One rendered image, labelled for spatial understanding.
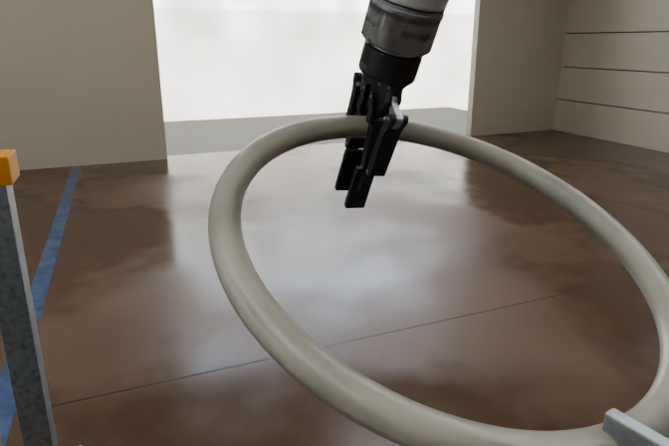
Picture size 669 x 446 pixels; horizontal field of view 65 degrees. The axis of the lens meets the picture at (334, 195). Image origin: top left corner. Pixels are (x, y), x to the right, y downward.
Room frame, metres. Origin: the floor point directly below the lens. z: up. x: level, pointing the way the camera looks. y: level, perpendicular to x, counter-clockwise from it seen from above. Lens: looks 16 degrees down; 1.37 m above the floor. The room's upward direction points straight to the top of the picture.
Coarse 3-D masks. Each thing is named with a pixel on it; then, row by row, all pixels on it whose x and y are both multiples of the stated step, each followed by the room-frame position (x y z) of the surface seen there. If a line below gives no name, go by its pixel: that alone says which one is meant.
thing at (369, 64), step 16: (368, 48) 0.66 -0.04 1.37; (368, 64) 0.66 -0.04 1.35; (384, 64) 0.65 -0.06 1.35; (400, 64) 0.65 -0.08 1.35; (416, 64) 0.66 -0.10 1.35; (368, 80) 0.71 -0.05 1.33; (384, 80) 0.66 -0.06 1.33; (400, 80) 0.66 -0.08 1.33; (384, 96) 0.67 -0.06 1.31; (400, 96) 0.67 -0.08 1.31; (384, 112) 0.68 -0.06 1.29
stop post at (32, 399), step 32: (0, 160) 1.37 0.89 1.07; (0, 192) 1.38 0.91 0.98; (0, 224) 1.38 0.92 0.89; (0, 256) 1.37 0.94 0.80; (0, 288) 1.37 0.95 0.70; (0, 320) 1.36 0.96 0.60; (32, 320) 1.41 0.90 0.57; (32, 352) 1.39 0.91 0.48; (32, 384) 1.38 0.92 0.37; (32, 416) 1.38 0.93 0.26
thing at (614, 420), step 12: (612, 408) 0.32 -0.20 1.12; (612, 420) 0.31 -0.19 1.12; (624, 420) 0.31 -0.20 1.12; (636, 420) 0.31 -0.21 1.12; (612, 432) 0.31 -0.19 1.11; (624, 432) 0.30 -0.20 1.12; (636, 432) 0.30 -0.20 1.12; (648, 432) 0.30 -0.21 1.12; (624, 444) 0.30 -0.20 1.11; (636, 444) 0.30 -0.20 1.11; (648, 444) 0.29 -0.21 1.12; (660, 444) 0.29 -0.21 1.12
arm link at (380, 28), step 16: (384, 0) 0.63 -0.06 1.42; (368, 16) 0.66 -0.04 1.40; (384, 16) 0.63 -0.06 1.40; (400, 16) 0.62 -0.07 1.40; (416, 16) 0.62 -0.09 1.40; (432, 16) 0.63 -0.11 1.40; (368, 32) 0.66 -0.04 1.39; (384, 32) 0.64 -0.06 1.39; (400, 32) 0.63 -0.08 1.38; (416, 32) 0.63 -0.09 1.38; (432, 32) 0.65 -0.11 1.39; (384, 48) 0.64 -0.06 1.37; (400, 48) 0.64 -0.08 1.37; (416, 48) 0.64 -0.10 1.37
